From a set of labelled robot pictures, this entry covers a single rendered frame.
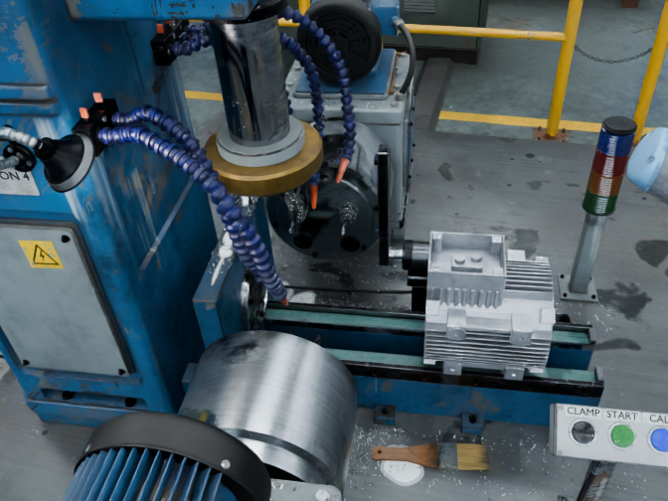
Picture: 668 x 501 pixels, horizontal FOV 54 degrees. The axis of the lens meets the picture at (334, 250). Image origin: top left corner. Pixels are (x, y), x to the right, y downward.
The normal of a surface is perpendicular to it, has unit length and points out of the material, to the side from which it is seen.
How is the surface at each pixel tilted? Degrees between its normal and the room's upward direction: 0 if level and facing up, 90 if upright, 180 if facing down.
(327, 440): 54
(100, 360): 90
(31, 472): 0
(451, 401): 90
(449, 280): 90
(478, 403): 90
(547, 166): 0
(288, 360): 17
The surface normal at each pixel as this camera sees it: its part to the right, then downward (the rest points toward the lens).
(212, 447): 0.54, -0.56
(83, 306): -0.16, 0.65
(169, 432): 0.11, -0.73
